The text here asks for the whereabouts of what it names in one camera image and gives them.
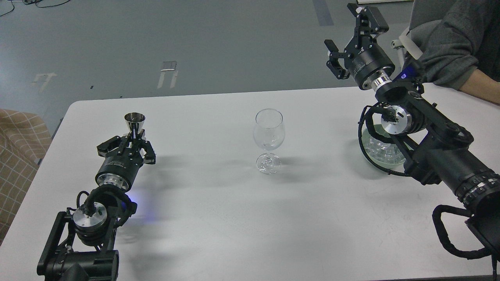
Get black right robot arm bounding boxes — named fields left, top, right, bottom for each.
left=324, top=3, right=500, bottom=280

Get steel cocktail jigger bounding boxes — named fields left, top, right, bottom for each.
left=124, top=112, right=145, bottom=139

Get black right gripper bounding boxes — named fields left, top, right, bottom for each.
left=324, top=4, right=395, bottom=90

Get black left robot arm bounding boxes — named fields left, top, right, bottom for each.
left=36, top=129, right=156, bottom=281

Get black floor cables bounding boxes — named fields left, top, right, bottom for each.
left=0, top=0, right=73, bottom=18

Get white office chair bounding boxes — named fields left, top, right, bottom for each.
left=391, top=27, right=423, bottom=69

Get beige checkered cloth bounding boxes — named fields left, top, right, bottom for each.
left=0, top=109, right=52, bottom=242

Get person in grey sweater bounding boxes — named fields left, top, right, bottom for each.
left=409, top=0, right=500, bottom=104

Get green bowl of ice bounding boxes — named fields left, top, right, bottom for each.
left=361, top=128, right=405, bottom=169

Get clear wine glass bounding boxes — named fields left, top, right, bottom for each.
left=252, top=108, right=286, bottom=175

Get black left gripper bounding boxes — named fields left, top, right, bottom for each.
left=95, top=133, right=157, bottom=192

